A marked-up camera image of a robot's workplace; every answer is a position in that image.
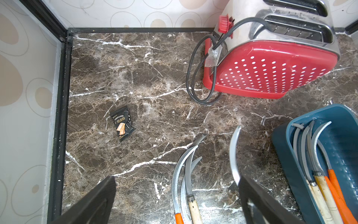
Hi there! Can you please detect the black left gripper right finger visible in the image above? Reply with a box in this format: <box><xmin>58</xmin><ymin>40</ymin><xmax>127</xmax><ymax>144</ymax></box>
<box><xmin>238</xmin><ymin>175</ymin><xmax>304</xmax><ymax>224</ymax></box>

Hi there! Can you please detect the black toaster power cable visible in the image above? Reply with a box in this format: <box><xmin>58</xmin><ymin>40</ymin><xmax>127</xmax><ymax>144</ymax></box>
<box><xmin>186</xmin><ymin>16</ymin><xmax>269</xmax><ymax>106</ymax></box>

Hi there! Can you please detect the teal plastic storage box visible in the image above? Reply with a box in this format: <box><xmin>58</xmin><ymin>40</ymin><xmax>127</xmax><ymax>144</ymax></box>
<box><xmin>271</xmin><ymin>104</ymin><xmax>358</xmax><ymax>224</ymax></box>

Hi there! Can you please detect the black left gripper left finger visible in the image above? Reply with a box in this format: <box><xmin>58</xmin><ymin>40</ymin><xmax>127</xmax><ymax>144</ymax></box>
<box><xmin>52</xmin><ymin>176</ymin><xmax>116</xmax><ymax>224</ymax></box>

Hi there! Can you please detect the red dotted toaster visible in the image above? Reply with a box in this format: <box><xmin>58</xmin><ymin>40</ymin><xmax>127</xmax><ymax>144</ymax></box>
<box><xmin>203</xmin><ymin>1</ymin><xmax>340</xmax><ymax>99</ymax></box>

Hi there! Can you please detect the orange handle sickle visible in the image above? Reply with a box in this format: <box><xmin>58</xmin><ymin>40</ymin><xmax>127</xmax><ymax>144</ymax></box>
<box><xmin>311</xmin><ymin>121</ymin><xmax>358</xmax><ymax>224</ymax></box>
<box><xmin>171</xmin><ymin>146</ymin><xmax>198</xmax><ymax>224</ymax></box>
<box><xmin>180</xmin><ymin>156</ymin><xmax>202</xmax><ymax>224</ymax></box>

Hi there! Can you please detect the black snack packet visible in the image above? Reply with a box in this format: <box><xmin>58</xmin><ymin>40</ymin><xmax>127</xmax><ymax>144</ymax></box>
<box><xmin>110</xmin><ymin>106</ymin><xmax>136</xmax><ymax>142</ymax></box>

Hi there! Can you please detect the wooden handle sickle diagonal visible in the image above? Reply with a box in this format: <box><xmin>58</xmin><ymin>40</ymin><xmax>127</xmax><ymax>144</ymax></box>
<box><xmin>301</xmin><ymin>121</ymin><xmax>344</xmax><ymax>224</ymax></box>

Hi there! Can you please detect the wooden handle sickle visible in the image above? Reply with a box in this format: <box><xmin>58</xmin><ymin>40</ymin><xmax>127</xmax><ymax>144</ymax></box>
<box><xmin>292</xmin><ymin>123</ymin><xmax>334</xmax><ymax>224</ymax></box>
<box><xmin>305</xmin><ymin>121</ymin><xmax>349</xmax><ymax>224</ymax></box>
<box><xmin>185</xmin><ymin>150</ymin><xmax>203</xmax><ymax>224</ymax></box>
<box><xmin>229</xmin><ymin>126</ymin><xmax>241</xmax><ymax>186</ymax></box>

